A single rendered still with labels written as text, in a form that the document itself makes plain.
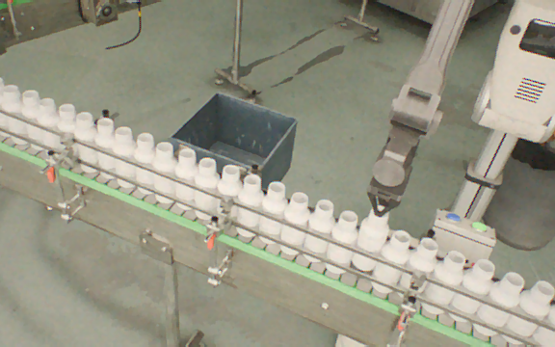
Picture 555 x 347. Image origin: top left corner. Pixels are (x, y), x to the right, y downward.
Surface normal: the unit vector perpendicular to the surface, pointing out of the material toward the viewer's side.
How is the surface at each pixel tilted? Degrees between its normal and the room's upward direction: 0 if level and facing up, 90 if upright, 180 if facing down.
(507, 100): 90
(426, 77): 58
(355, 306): 90
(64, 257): 0
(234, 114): 90
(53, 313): 0
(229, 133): 90
